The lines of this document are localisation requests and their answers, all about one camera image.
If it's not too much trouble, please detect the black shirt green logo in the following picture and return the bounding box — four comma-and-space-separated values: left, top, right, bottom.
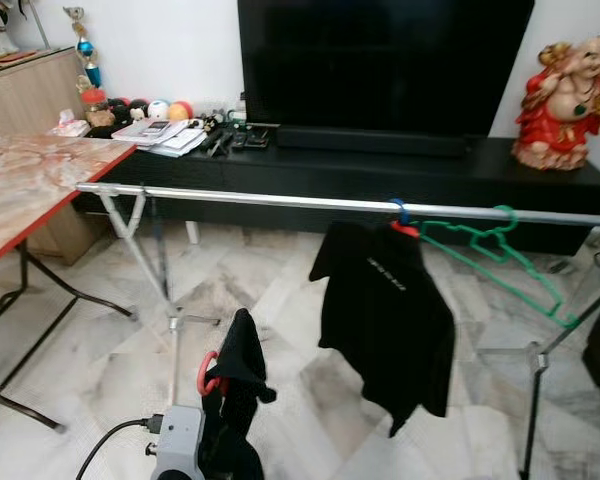
198, 308, 278, 480

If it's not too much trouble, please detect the red plastic hanger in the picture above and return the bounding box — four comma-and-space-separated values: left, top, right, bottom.
390, 220, 421, 239
195, 350, 231, 398

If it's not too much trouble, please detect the green plastic hanger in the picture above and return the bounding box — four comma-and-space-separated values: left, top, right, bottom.
417, 205, 581, 331

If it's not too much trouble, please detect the blue plastic hanger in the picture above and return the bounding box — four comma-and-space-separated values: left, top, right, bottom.
390, 197, 413, 226

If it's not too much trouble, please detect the thin black hanger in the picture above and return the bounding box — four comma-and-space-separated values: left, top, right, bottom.
148, 195, 171, 301

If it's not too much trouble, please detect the red laughing Buddha statue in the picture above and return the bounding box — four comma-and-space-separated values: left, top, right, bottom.
510, 35, 600, 171

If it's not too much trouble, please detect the black shirt white lettering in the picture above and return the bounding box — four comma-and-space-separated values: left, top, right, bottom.
309, 218, 457, 438

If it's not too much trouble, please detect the black television console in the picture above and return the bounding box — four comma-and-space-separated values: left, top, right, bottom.
75, 120, 600, 256

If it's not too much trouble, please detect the black flat television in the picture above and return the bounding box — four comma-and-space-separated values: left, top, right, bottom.
237, 0, 536, 138

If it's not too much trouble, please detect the silver metal clothes rack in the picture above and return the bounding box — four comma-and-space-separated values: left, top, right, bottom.
75, 182, 600, 480

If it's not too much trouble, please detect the small black device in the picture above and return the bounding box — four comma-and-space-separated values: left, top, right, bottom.
238, 125, 273, 151

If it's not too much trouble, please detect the clear plastic bottle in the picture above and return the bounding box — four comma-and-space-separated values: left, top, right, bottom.
225, 95, 247, 126

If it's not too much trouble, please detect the black remote control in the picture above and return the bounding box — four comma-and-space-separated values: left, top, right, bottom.
208, 130, 236, 158

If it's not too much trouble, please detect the white paper stack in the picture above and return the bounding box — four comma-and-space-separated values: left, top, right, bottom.
112, 118, 209, 158

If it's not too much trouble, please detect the orange round toy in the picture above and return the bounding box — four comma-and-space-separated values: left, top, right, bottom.
168, 100, 195, 123

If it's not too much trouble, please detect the pink booklet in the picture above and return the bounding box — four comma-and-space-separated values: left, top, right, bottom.
115, 118, 171, 141

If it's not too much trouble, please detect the red lidded jar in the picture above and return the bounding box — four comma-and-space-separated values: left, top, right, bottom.
78, 87, 116, 129

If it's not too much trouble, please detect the pink tissue pack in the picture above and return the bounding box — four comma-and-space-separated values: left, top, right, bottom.
52, 108, 91, 137

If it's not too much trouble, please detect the gold blue trophy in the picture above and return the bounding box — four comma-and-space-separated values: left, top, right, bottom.
63, 5, 103, 89

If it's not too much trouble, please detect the marble pattern folding table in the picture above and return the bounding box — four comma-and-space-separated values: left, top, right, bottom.
0, 130, 138, 431

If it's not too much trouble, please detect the light wooden sideboard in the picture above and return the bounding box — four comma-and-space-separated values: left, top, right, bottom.
0, 48, 89, 136

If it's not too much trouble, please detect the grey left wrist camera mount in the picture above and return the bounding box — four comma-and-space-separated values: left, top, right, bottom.
150, 404, 207, 480

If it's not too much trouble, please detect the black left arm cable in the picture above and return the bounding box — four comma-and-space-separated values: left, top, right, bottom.
75, 415, 166, 480

